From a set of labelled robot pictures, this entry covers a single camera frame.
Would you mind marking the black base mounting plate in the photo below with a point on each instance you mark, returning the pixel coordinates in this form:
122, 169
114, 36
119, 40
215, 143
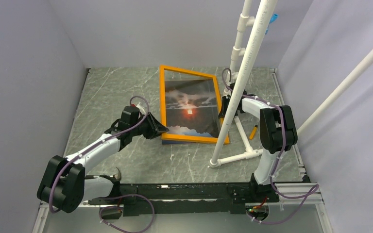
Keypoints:
185, 198

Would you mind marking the blue pipe fitting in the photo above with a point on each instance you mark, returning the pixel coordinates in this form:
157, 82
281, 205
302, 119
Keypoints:
272, 20

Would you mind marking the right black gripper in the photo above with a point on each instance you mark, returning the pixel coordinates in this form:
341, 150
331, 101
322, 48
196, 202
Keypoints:
224, 100

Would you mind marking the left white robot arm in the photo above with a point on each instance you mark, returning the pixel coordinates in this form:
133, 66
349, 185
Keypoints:
65, 184

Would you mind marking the orange handled screwdriver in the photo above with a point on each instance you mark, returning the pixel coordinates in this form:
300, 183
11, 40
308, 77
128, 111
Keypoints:
253, 132

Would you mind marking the aluminium rail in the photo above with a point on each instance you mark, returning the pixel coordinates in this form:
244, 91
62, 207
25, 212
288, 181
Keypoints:
302, 193

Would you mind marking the white pvc pipe stand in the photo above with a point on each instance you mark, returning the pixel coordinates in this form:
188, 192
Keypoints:
260, 24

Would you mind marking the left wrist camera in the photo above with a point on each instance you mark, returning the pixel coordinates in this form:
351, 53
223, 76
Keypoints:
143, 109

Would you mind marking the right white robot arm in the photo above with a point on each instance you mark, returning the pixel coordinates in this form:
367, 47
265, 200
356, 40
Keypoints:
277, 132

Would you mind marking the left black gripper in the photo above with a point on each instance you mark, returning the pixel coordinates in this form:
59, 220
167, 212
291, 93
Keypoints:
155, 128

